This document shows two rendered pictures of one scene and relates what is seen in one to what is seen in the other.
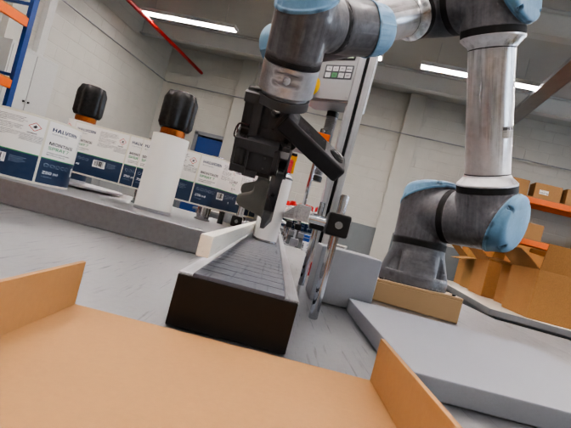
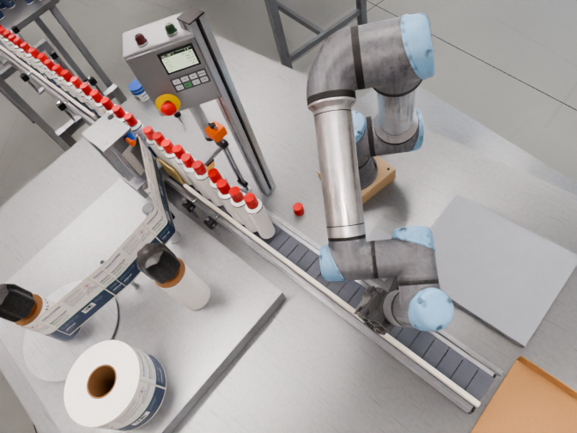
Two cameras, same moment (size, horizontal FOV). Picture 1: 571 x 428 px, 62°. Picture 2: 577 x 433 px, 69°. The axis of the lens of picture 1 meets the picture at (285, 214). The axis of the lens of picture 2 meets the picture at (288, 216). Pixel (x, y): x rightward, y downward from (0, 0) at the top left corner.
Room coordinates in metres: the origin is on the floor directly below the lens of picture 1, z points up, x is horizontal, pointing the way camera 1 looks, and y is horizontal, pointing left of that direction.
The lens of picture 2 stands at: (0.50, 0.29, 1.99)
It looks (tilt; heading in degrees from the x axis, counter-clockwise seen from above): 57 degrees down; 332
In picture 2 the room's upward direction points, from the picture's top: 22 degrees counter-clockwise
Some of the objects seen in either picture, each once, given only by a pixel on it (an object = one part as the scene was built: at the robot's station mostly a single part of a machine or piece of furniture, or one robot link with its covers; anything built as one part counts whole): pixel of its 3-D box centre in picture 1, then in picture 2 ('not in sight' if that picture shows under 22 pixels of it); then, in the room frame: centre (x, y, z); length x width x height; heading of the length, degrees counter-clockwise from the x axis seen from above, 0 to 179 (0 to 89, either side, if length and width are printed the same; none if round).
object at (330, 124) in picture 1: (324, 146); (197, 112); (1.41, -0.06, 1.18); 0.04 x 0.04 x 0.21
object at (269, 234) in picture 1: (276, 199); (258, 216); (1.14, 0.03, 0.98); 0.05 x 0.05 x 0.20
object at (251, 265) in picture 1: (262, 246); (245, 220); (1.24, 0.04, 0.86); 1.65 x 0.08 x 0.04; 1
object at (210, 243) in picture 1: (245, 229); (300, 271); (0.95, 0.07, 0.91); 1.07 x 0.01 x 0.02; 1
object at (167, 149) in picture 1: (167, 151); (175, 277); (1.16, 0.32, 1.03); 0.09 x 0.09 x 0.30
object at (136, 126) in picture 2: not in sight; (142, 136); (1.73, 0.05, 0.98); 0.05 x 0.05 x 0.20
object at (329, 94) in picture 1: (338, 74); (175, 67); (1.35, -0.05, 1.38); 0.17 x 0.10 x 0.19; 56
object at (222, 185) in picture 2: not in sight; (233, 202); (1.24, 0.04, 0.98); 0.05 x 0.05 x 0.20
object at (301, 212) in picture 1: (287, 214); (314, 245); (0.96, 0.00, 0.96); 1.07 x 0.01 x 0.01; 1
